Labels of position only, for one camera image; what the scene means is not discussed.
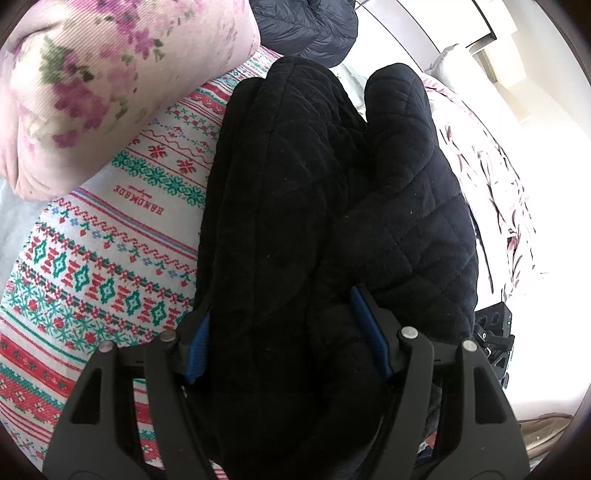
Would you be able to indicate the black quilted coat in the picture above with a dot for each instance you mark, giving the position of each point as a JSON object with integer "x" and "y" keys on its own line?
{"x": 323, "y": 207}

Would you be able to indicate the white pillow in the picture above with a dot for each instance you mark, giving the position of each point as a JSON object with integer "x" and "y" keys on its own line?
{"x": 466, "y": 78}

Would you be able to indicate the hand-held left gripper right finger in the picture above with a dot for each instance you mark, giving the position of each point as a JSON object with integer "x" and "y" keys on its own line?
{"x": 369, "y": 323}

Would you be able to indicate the dark puffer jacket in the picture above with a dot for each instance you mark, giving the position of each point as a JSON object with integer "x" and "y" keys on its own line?
{"x": 309, "y": 27}

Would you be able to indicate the patterned knit-print bedsheet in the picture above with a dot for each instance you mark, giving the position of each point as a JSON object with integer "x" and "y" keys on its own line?
{"x": 101, "y": 258}

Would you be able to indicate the pink floral pillow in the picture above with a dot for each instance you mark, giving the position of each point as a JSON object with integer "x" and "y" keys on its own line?
{"x": 92, "y": 87}

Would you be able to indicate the pink and white striped duvet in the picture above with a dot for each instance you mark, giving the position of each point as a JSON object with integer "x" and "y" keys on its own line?
{"x": 489, "y": 175}

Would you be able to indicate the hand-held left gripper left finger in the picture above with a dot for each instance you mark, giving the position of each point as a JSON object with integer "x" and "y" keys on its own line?
{"x": 199, "y": 344}

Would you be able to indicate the tan cloth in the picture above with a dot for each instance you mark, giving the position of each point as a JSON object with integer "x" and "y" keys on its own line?
{"x": 545, "y": 431}

